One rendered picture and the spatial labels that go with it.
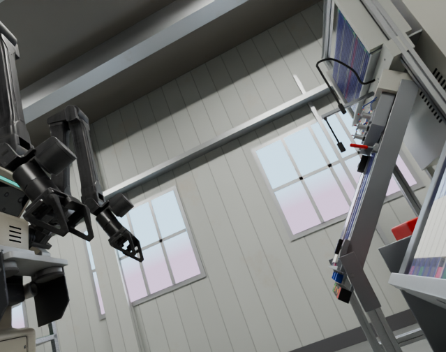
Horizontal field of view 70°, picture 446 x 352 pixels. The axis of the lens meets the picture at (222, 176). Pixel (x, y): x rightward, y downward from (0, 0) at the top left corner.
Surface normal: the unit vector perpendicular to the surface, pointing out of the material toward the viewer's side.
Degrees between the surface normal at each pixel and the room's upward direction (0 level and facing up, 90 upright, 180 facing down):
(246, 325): 90
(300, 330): 90
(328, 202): 90
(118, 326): 90
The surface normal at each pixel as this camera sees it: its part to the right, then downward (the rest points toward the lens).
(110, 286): -0.28, -0.25
